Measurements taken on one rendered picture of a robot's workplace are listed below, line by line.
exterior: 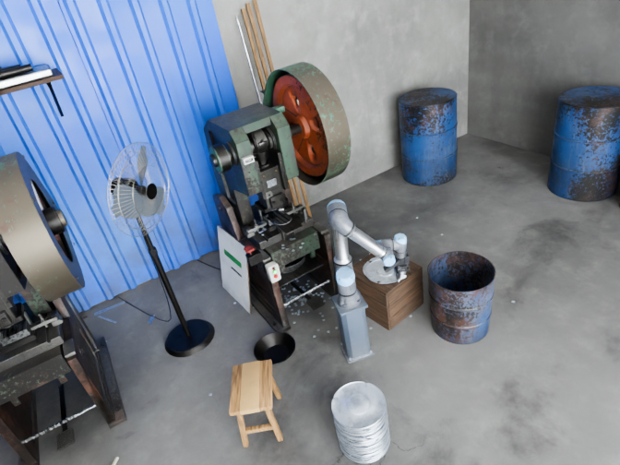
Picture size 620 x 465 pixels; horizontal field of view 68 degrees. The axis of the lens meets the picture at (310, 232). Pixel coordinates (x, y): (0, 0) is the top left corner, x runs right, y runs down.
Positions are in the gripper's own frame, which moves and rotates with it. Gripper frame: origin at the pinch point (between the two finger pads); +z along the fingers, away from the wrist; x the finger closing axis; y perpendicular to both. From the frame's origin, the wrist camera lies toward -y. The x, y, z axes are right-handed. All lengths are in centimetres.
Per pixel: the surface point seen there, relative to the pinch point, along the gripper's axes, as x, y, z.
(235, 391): -45, -114, 15
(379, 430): -88, -42, 19
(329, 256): 46, -35, 5
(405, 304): 8.1, 8.8, 30.9
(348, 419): -81, -57, 13
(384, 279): 14.2, -4.4, 9.0
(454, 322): -26.6, 28.5, 21.8
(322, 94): 55, -27, -113
